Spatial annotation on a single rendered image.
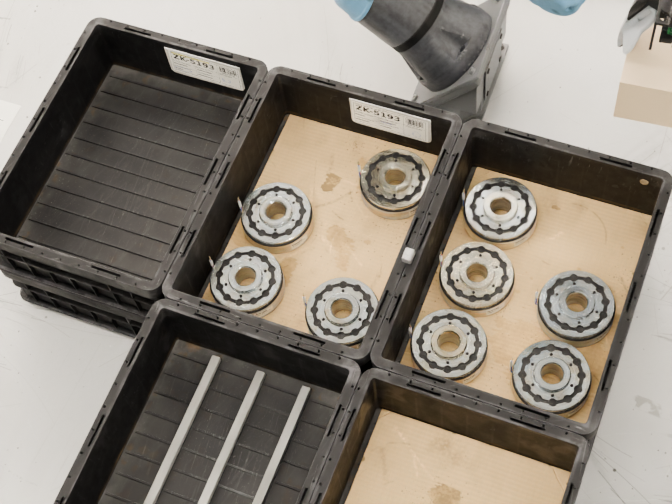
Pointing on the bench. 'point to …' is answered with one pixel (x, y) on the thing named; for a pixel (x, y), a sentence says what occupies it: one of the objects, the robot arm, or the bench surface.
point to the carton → (647, 82)
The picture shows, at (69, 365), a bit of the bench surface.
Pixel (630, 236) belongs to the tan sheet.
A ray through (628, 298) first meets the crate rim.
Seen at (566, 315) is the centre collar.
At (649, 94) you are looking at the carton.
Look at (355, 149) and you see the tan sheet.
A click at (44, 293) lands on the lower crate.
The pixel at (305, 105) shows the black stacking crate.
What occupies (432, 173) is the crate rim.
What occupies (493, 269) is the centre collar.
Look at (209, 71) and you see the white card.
